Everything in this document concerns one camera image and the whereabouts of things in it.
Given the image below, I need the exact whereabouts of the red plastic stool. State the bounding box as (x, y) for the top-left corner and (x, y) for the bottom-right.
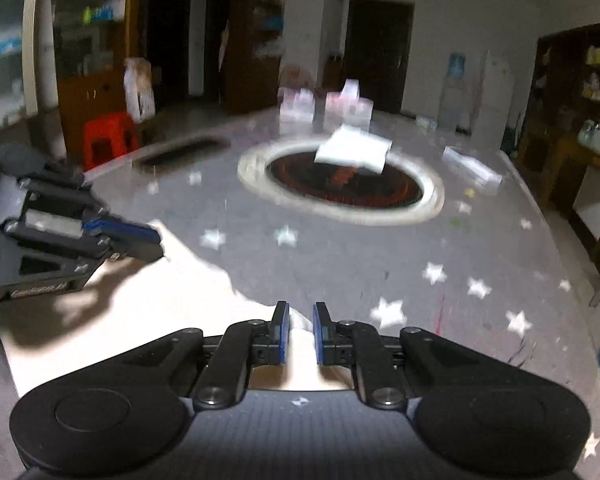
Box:
(82, 112), (142, 172)

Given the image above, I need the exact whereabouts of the dark wooden shelf unit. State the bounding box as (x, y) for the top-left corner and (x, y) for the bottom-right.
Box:
(514, 22), (600, 183)

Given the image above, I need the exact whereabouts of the water dispenser with blue bottle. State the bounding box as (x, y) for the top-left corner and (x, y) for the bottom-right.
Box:
(439, 52), (469, 132)

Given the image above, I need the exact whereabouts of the clear flat package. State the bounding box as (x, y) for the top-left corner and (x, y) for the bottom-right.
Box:
(442, 145), (502, 194)

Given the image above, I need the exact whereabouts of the wooden glass-front cabinet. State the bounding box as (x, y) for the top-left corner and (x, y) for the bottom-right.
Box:
(47, 0), (137, 161)

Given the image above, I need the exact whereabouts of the round dark table stove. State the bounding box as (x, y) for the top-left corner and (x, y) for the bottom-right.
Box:
(237, 139), (446, 226)

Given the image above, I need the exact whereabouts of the grey star-print tablecloth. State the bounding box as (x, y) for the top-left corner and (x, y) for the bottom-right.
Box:
(0, 109), (600, 466)

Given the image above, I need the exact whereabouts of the white plastic bag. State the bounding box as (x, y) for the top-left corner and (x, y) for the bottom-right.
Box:
(123, 57), (157, 124)

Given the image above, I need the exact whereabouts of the glass jar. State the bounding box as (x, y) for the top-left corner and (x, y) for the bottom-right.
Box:
(577, 119), (600, 147)

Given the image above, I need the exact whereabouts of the dark wooden door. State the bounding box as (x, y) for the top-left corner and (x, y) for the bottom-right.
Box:
(342, 0), (415, 115)

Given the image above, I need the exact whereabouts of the white tissue pack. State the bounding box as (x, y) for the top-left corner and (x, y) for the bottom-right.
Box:
(279, 87), (317, 124)

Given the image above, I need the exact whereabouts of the white garment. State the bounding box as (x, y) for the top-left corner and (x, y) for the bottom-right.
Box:
(0, 220), (317, 393)

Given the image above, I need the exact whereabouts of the wooden side table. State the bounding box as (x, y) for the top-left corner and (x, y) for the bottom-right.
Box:
(542, 130), (600, 277)

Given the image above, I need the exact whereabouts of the white folded cloth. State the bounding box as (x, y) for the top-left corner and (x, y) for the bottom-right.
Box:
(314, 126), (394, 174)

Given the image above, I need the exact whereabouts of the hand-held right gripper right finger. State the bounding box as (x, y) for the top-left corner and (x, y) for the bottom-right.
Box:
(312, 301), (481, 409)

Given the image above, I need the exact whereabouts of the white refrigerator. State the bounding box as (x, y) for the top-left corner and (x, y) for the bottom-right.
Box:
(472, 51), (512, 150)

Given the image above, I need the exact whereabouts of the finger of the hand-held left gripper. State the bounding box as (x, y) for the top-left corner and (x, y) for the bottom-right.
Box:
(100, 234), (165, 264)
(82, 216), (161, 239)

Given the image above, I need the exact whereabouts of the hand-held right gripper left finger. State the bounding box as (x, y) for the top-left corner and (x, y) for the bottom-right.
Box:
(125, 301), (291, 409)

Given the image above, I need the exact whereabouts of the tall wooden shelf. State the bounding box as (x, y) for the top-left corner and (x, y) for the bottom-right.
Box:
(224, 0), (287, 113)

